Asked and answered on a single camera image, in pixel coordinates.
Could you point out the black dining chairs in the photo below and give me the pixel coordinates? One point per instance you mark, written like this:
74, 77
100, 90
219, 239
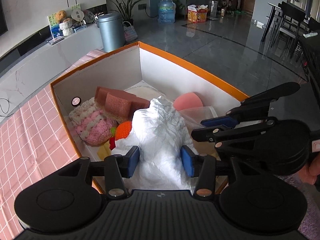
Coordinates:
290, 22

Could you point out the grey metal trash can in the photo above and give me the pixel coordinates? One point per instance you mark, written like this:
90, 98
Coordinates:
111, 30

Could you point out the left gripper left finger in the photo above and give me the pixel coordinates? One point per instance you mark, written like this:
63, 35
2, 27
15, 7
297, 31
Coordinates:
114, 168

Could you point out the person's right hand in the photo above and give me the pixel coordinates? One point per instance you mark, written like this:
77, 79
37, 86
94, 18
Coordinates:
308, 174

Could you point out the white round towel pad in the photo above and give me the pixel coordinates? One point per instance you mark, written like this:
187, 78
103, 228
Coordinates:
144, 90

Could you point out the white plastic bag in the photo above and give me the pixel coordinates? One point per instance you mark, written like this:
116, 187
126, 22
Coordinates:
159, 131

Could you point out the white TV console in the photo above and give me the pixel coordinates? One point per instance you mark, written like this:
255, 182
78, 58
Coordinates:
42, 65

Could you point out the pink white crochet piece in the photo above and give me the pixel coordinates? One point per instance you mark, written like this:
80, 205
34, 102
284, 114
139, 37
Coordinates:
91, 124

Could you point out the orange snack packet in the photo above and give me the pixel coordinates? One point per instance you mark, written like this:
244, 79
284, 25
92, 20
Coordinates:
206, 148

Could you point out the blue water jug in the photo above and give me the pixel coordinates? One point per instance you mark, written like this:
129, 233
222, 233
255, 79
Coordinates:
166, 11

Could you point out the orange cardboard box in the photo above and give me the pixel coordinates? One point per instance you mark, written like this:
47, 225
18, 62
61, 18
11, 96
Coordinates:
127, 66

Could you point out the yellow cloth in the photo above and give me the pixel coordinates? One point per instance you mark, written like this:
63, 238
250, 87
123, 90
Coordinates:
104, 151

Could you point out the woven small basket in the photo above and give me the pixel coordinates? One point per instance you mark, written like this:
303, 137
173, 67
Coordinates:
129, 32

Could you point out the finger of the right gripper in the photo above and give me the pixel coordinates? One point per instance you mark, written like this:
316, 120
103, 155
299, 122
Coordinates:
236, 116
222, 133

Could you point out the orange bear-shaped sponge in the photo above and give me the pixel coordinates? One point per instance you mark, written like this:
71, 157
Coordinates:
119, 104

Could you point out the pink makeup sponge egg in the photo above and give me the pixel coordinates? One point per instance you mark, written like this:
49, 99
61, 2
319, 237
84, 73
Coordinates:
187, 101

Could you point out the red yellow gift box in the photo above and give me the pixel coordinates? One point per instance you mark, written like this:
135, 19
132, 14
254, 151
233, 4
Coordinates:
197, 13

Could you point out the long-leaf potted plant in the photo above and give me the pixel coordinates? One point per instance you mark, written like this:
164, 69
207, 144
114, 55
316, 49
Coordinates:
125, 8

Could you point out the pink checkered tablecloth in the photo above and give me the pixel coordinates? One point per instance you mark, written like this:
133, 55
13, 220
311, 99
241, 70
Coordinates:
34, 144

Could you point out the crochet orange fruit toy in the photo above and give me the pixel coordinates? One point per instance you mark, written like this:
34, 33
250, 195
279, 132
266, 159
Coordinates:
121, 132

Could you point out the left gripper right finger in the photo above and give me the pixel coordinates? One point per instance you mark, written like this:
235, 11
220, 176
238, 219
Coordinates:
211, 174

